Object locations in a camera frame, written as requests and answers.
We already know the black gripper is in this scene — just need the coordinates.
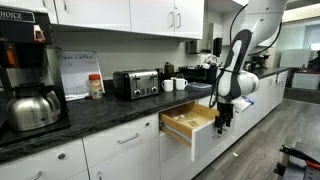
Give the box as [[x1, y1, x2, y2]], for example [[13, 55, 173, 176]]
[[214, 101, 235, 136]]

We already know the white wooden drawer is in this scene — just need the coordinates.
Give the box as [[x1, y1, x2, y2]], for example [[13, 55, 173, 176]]
[[158, 101, 235, 163]]

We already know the white closed drawer front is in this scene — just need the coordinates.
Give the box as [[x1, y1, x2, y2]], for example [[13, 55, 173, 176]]
[[197, 95, 219, 109]]

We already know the white drawer with round lock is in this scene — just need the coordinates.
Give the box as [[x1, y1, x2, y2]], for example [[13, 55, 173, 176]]
[[0, 138, 89, 180]]

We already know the white blue bag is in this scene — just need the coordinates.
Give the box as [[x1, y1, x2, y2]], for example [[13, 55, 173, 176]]
[[232, 95, 256, 113]]

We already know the clear plastic lidded container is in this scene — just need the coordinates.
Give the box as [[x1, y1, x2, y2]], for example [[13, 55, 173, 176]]
[[187, 81, 213, 91]]

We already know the white base cabinet row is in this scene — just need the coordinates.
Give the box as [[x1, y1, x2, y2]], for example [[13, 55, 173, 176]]
[[233, 69, 290, 138]]

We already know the black countertop appliance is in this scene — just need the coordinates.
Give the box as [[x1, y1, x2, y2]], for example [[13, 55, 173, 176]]
[[178, 64, 219, 85]]

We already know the white mug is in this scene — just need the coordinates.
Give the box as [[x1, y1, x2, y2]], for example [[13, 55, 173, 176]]
[[160, 79, 175, 93], [174, 77, 189, 92]]

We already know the black coffee machine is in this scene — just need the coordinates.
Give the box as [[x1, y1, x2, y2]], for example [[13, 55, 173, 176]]
[[244, 53, 271, 72]]

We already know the dark thermos jug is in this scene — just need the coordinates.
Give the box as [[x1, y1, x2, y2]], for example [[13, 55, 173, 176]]
[[163, 61, 176, 81]]

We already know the black orange bar clamp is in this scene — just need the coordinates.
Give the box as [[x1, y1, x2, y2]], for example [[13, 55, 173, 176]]
[[279, 144, 320, 172]]

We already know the black chrome toaster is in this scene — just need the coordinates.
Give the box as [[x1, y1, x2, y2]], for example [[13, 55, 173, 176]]
[[112, 68, 161, 102]]

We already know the narrow white upper cabinet door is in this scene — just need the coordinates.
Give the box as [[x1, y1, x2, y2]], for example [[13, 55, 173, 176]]
[[173, 0, 205, 41]]

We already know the black stone countertop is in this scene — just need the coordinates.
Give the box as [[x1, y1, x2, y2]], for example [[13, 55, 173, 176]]
[[0, 65, 291, 165]]

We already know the creamer jar with red lid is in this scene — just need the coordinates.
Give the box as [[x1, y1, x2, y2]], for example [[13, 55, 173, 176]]
[[88, 73, 104, 100]]

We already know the white handwritten sign board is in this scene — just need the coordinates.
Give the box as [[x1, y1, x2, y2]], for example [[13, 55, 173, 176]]
[[57, 50, 106, 102]]

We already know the wide white upper cabinet door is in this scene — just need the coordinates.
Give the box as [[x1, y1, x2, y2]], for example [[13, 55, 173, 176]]
[[53, 0, 132, 33]]

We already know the steel coffee carafe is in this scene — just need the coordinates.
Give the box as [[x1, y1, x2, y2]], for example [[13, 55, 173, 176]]
[[6, 82, 63, 132]]

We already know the black commercial coffee maker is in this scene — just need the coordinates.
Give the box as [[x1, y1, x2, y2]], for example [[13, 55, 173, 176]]
[[0, 6, 72, 148]]

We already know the silver drawer handle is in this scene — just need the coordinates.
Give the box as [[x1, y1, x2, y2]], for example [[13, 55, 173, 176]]
[[212, 127, 230, 140]]

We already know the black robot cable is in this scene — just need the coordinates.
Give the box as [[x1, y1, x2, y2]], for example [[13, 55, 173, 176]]
[[208, 2, 284, 110]]

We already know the black wall dispenser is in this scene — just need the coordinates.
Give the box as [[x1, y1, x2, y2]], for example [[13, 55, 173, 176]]
[[212, 36, 224, 58]]

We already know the white drawer with bar handle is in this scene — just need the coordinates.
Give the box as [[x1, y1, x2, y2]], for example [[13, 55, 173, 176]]
[[82, 112, 161, 168]]

